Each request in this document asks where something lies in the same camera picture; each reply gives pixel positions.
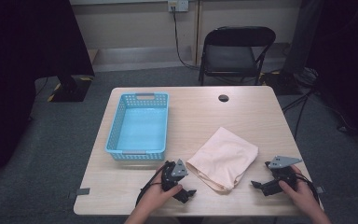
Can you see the black folding chair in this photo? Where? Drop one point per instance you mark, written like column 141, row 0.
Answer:
column 230, row 57

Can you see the white wall socket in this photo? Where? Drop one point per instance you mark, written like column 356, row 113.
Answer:
column 178, row 5

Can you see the black stand base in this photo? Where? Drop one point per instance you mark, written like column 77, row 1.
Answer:
column 71, row 88

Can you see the person's right hand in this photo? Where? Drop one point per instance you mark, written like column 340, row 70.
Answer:
column 301, row 196

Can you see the light blue plastic basket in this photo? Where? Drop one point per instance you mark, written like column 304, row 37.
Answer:
column 141, row 130

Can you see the person's left hand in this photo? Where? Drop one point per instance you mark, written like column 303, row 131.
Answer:
column 155, row 196

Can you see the black tripod legs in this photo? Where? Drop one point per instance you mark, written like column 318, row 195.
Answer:
column 301, row 105

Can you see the black curtain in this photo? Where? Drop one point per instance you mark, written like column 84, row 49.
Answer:
column 345, row 62
column 18, row 62

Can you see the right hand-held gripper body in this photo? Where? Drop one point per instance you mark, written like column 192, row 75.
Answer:
column 281, row 163

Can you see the black table grommet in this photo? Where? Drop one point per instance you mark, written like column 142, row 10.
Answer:
column 223, row 98

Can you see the pale pink cloth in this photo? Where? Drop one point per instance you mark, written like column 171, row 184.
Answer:
column 225, row 155

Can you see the grey tape piece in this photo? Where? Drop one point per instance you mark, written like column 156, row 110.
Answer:
column 320, row 189
column 83, row 191

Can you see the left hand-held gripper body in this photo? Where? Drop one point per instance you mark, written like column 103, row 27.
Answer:
column 174, row 169

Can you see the black floor plate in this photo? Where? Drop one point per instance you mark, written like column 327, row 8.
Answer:
column 281, row 84

